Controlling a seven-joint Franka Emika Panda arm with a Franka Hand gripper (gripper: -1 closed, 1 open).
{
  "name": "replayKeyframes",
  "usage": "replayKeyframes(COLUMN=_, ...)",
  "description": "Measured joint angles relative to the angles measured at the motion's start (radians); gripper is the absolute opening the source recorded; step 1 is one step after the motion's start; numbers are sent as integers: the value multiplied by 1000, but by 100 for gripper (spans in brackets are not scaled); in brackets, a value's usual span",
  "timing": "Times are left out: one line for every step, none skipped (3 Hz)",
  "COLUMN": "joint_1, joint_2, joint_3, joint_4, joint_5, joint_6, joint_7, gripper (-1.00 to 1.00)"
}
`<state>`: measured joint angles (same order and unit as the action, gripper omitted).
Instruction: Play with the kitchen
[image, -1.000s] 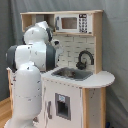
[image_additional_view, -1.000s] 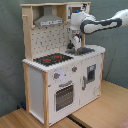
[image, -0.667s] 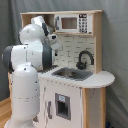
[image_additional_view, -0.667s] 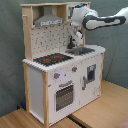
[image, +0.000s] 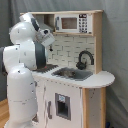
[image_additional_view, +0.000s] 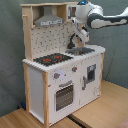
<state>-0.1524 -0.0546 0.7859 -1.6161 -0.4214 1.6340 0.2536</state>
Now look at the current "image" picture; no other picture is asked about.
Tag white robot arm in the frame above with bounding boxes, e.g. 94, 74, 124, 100
0, 13, 55, 128

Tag grey toy sink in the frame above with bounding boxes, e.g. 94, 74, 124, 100
52, 67, 92, 81

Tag grey curtain backdrop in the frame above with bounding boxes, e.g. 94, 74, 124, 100
0, 0, 128, 128

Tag white toy microwave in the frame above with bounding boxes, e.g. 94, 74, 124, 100
55, 14, 93, 34

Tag white cabinet door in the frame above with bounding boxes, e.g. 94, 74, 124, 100
46, 82, 81, 128

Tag black stovetop red burners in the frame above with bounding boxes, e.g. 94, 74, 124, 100
34, 64, 58, 73

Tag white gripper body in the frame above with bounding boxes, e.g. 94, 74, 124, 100
37, 29, 55, 47

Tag black toy faucet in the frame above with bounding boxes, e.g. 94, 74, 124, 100
75, 50, 95, 71

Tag wooden toy kitchen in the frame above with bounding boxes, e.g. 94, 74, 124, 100
19, 9, 116, 128

